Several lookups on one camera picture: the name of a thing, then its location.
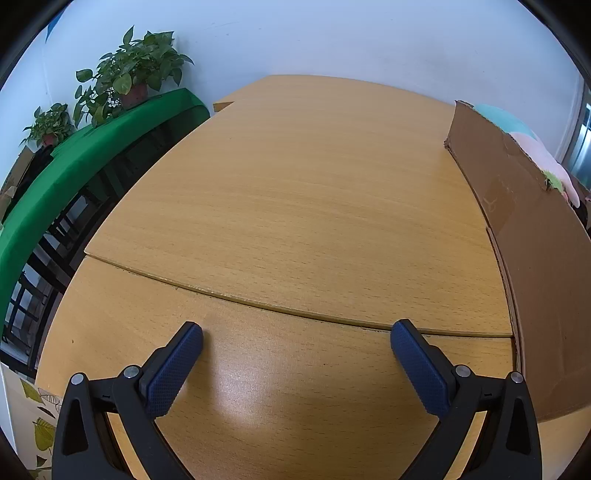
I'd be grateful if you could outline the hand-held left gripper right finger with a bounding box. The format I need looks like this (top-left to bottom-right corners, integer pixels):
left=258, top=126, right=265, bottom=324
left=390, top=318, right=542, bottom=480

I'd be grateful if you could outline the small brown carton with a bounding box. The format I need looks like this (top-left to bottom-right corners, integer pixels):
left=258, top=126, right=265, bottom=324
left=0, top=145, right=37, bottom=223

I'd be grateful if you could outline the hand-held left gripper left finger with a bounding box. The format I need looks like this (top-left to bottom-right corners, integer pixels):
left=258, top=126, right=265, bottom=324
left=52, top=321, right=204, bottom=480

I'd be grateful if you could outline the teal and pink plush toy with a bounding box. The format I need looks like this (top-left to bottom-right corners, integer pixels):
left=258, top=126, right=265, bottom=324
left=473, top=104, right=583, bottom=208

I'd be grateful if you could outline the small potted green plant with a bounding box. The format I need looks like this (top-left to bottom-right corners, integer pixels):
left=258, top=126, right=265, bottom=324
left=21, top=102, right=75, bottom=148

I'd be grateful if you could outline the leaf print white board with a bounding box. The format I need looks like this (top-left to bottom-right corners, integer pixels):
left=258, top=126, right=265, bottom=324
left=0, top=369, right=63, bottom=480

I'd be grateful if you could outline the large cardboard box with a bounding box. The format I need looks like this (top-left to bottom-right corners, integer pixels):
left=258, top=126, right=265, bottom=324
left=443, top=100, right=591, bottom=423

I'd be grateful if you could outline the wooden desk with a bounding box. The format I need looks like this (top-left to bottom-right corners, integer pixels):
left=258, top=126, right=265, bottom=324
left=34, top=75, right=527, bottom=480

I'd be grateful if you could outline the glass door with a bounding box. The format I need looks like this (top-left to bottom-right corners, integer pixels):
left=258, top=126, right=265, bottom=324
left=561, top=74, right=591, bottom=232

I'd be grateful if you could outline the large potted green plant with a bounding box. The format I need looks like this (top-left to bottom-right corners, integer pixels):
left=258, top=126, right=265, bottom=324
left=73, top=25, right=195, bottom=129

